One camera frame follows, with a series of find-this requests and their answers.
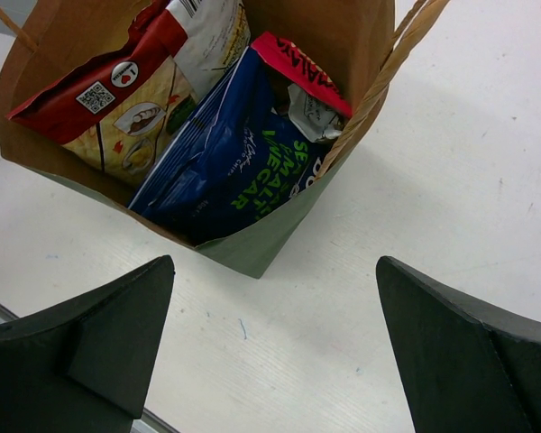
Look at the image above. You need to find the green paper bag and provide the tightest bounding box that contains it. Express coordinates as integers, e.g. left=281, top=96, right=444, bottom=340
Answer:
left=0, top=1, right=445, bottom=278

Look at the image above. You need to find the pink snack packet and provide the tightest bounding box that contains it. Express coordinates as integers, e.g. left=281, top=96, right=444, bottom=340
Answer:
left=251, top=32, right=353, bottom=118

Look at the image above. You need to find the blue Burts chips bag back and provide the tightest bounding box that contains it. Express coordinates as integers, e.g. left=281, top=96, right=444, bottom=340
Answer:
left=129, top=47, right=275, bottom=216

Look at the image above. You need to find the blue burts chips bag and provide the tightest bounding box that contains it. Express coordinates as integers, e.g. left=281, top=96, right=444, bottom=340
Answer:
left=141, top=114, right=330, bottom=245
left=129, top=47, right=275, bottom=216

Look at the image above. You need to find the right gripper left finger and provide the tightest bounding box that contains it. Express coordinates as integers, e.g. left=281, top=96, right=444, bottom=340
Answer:
left=0, top=255, right=175, bottom=432

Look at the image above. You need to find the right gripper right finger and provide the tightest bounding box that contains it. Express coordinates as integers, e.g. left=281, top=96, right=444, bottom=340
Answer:
left=376, top=256, right=541, bottom=432

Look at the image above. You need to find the large red white chips bag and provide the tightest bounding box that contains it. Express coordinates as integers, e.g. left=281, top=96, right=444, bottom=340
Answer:
left=8, top=1, right=251, bottom=187

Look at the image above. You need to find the blue Burts chips bag front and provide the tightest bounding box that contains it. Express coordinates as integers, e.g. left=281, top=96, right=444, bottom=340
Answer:
left=141, top=114, right=330, bottom=245

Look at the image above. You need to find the silver grey snack packet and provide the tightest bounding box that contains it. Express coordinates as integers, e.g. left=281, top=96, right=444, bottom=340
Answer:
left=288, top=84, right=344, bottom=143

